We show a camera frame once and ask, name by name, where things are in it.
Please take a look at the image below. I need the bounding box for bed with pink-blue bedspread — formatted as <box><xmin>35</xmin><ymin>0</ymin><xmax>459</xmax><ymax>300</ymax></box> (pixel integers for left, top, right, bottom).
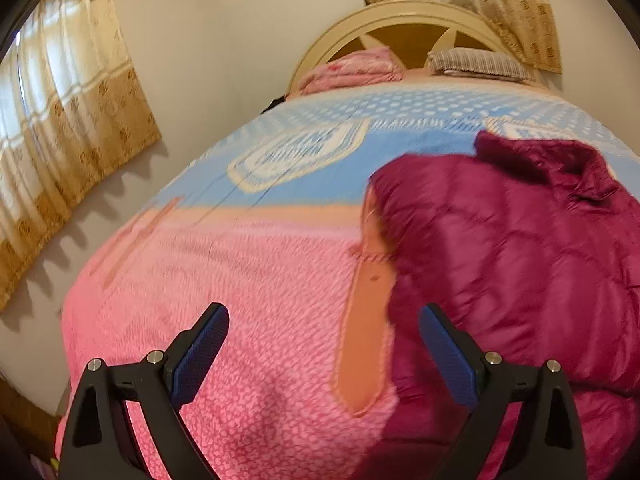
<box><xmin>54</xmin><ymin>71</ymin><xmax>640</xmax><ymax>480</ymax></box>

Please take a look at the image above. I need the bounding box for cream wooden headboard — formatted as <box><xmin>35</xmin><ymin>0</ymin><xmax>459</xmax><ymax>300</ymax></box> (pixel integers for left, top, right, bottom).
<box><xmin>286</xmin><ymin>1</ymin><xmax>543</xmax><ymax>101</ymax></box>

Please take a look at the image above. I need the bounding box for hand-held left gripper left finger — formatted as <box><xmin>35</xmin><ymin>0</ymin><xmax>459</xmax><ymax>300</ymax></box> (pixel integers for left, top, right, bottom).
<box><xmin>58</xmin><ymin>302</ymin><xmax>231</xmax><ymax>480</ymax></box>

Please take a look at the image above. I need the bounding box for beige patterned curtain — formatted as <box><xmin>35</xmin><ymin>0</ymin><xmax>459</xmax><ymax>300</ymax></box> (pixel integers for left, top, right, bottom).
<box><xmin>342</xmin><ymin>0</ymin><xmax>563</xmax><ymax>75</ymax></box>
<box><xmin>0</xmin><ymin>0</ymin><xmax>163</xmax><ymax>313</ymax></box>

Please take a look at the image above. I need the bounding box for striped pillow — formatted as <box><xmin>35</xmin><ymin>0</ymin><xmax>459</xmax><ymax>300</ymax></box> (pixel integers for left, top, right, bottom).
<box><xmin>428</xmin><ymin>48</ymin><xmax>538</xmax><ymax>84</ymax></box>

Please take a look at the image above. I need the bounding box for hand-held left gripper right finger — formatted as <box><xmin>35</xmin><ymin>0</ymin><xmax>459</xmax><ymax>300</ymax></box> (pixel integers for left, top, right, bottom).
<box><xmin>419</xmin><ymin>303</ymin><xmax>587</xmax><ymax>480</ymax></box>

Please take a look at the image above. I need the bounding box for pink folded quilt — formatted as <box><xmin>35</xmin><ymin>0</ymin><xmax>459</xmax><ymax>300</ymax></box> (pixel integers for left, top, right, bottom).
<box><xmin>298</xmin><ymin>46</ymin><xmax>405</xmax><ymax>96</ymax></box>

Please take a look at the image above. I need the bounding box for maroon puffer jacket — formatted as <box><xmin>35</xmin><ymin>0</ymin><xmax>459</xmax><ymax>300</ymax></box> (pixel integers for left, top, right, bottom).
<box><xmin>352</xmin><ymin>131</ymin><xmax>640</xmax><ymax>480</ymax></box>

